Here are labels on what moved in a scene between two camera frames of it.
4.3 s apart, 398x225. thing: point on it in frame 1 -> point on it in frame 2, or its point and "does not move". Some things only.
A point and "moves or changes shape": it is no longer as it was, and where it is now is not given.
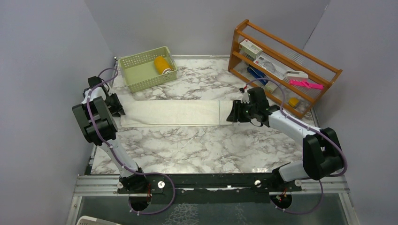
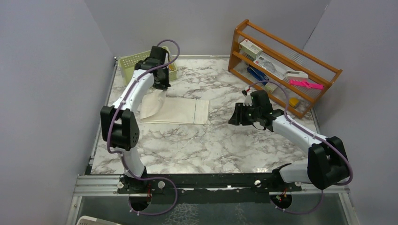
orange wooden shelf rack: x=293 y=78 does not move
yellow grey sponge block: x=294 y=102 does not move
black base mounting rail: x=208 y=188 does not move
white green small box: x=249 y=48 does not move
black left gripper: x=118 y=107 -> x=163 y=86
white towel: x=180 y=113 moves or changes shape
